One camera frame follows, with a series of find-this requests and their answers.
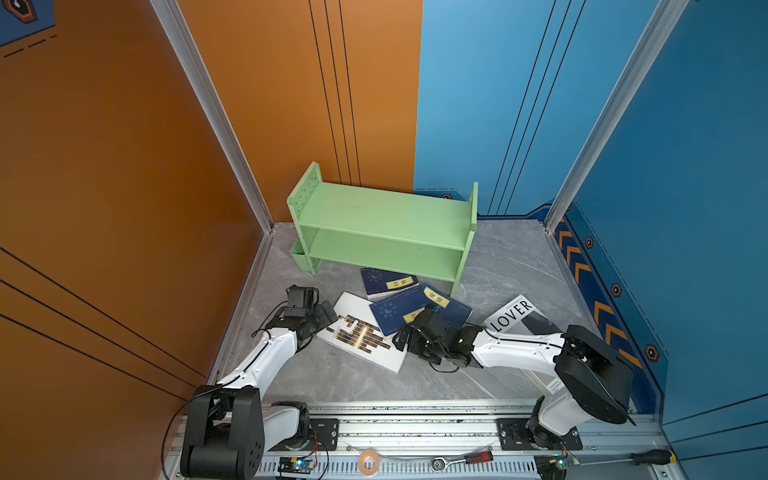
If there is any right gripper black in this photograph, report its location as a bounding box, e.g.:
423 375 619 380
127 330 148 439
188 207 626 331
387 326 447 366

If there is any white book with brown pattern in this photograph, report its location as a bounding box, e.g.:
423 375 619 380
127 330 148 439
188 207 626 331
316 292 406 374

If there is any white LOVER book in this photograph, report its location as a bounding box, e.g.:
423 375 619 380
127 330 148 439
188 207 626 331
482 295 564 394

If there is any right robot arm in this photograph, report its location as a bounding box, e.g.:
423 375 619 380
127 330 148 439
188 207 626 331
393 309 634 449

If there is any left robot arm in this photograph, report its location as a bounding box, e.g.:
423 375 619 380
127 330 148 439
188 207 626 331
179 285 336 479

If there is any blue book top middle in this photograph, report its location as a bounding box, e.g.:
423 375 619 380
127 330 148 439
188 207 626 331
370 286 433 336

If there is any blue book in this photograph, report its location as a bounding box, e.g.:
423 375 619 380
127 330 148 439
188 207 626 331
422 286 472 329
361 267 419 302
370 286 433 336

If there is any blue book rear left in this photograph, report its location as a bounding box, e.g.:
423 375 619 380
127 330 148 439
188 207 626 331
361 267 419 302

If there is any blue book lower right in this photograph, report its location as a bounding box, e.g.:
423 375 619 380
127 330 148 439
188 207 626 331
422 286 472 329

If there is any green two-tier shelf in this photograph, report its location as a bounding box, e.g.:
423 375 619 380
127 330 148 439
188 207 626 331
287 162 479 296

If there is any tape roll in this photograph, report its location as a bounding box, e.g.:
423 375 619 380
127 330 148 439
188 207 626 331
358 449 381 477

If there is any small circuit board left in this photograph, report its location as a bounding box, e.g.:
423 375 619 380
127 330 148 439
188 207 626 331
276 457 318 479

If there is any small circuit board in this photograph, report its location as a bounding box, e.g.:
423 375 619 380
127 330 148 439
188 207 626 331
534 457 574 480
276 457 318 479

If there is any small circuit board right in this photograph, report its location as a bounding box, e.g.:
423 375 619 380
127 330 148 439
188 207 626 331
534 457 574 480

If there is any yellow black screwdriver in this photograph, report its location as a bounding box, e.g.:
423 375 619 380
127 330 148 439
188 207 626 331
575 449 677 466

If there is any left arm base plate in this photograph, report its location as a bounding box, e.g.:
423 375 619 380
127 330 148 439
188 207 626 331
270 418 340 452

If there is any ratchet with red handle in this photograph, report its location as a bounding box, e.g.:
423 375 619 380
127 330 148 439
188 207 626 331
430 450 494 472

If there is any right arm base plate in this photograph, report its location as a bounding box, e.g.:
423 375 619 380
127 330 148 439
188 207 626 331
496 418 583 451

